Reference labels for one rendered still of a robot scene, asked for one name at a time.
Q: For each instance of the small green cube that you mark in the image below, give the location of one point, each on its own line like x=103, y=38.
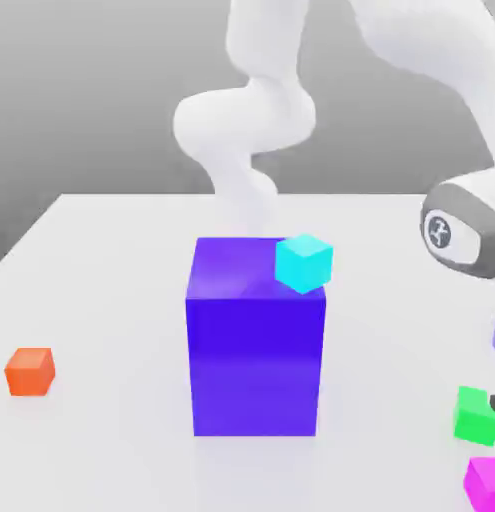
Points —
x=473, y=424

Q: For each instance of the small cyan cube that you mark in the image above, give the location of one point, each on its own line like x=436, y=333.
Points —
x=304, y=264

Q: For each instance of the small orange cube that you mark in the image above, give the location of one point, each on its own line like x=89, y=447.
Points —
x=29, y=374

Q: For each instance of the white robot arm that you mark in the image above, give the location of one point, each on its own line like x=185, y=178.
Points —
x=247, y=120

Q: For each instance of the small magenta cube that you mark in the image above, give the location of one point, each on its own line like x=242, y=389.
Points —
x=487, y=484

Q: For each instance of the large blue box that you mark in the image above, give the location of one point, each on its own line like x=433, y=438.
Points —
x=255, y=360

